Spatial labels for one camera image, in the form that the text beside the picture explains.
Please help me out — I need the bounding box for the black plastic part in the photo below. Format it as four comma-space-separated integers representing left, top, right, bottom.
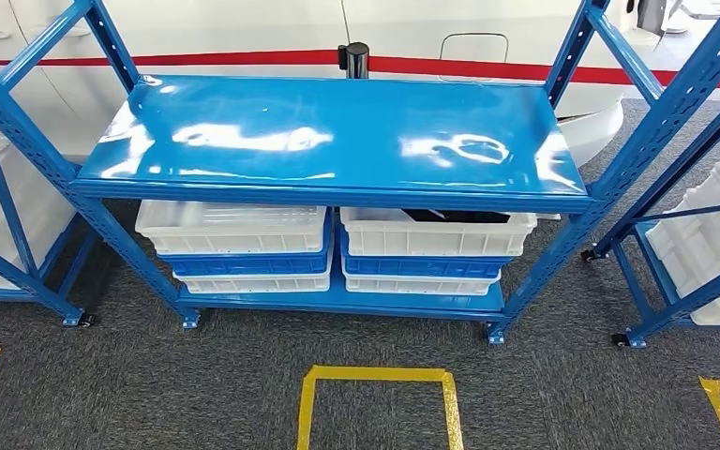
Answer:
401, 208, 512, 225

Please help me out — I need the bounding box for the black stanchion post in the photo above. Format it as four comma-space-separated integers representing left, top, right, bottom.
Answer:
337, 41, 371, 81

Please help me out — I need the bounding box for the red barrier belt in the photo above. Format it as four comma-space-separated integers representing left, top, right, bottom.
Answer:
0, 49, 340, 68
367, 54, 720, 91

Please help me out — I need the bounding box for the blue plastic crate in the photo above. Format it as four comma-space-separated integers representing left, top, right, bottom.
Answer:
157, 214, 335, 278
338, 226, 514, 280

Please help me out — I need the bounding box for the blue metal shelf rack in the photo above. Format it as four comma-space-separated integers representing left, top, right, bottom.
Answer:
0, 102, 98, 329
0, 0, 720, 347
579, 71, 720, 350

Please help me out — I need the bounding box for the white car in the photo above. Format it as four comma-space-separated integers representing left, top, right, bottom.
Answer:
0, 0, 720, 170

